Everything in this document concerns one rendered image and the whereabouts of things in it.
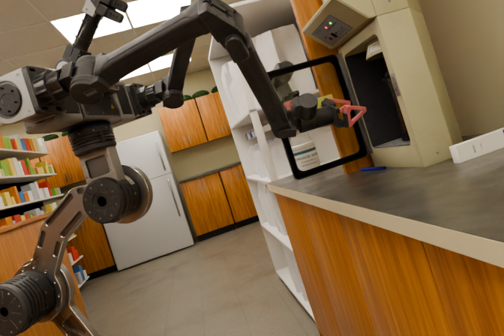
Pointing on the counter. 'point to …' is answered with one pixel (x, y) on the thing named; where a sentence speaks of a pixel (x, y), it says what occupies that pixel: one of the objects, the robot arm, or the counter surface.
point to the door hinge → (355, 103)
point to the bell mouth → (374, 52)
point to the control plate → (331, 30)
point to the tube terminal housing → (401, 58)
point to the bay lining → (373, 97)
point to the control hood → (343, 13)
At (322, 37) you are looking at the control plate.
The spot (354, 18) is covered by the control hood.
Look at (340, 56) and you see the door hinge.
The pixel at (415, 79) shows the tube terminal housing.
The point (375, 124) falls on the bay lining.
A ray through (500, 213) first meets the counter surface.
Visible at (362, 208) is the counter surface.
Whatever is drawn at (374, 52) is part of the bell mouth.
